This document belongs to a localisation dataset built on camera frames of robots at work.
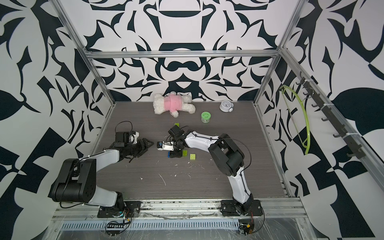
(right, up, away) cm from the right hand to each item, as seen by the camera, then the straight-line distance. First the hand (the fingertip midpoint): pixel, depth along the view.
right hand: (171, 147), depth 93 cm
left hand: (-13, +3, -1) cm, 14 cm away
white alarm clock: (+39, +27, +21) cm, 52 cm away
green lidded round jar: (+22, +19, +12) cm, 31 cm away
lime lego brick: (+2, +14, +12) cm, 18 cm away
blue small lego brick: (0, -1, -11) cm, 11 cm away
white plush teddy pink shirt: (-1, +29, +15) cm, 32 cm away
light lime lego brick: (+13, -5, -2) cm, 14 cm away
